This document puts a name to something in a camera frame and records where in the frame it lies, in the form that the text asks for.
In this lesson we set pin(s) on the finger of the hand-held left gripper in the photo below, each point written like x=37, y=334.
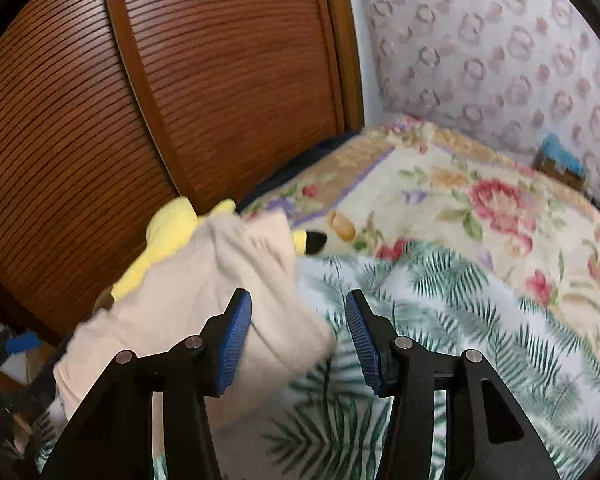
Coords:
x=22, y=344

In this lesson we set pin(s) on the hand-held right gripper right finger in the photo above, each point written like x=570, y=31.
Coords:
x=362, y=345

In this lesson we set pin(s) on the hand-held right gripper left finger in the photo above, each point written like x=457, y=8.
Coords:
x=235, y=340

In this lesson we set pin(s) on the peach printed t-shirt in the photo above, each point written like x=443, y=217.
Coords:
x=280, y=310

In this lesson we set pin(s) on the leaf print bedsheet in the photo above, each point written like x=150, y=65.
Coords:
x=455, y=310

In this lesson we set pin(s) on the yellow plush toy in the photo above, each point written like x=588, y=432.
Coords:
x=170, y=240

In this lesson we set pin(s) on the floral blanket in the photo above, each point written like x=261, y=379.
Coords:
x=455, y=200

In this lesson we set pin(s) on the dark blue mattress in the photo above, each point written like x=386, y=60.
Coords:
x=300, y=165

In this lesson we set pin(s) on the small brown box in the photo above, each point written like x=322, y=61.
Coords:
x=555, y=174

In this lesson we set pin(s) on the wooden louvred wardrobe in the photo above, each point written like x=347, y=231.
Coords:
x=180, y=85

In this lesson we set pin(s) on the blue crumpled cloth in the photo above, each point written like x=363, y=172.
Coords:
x=565, y=155

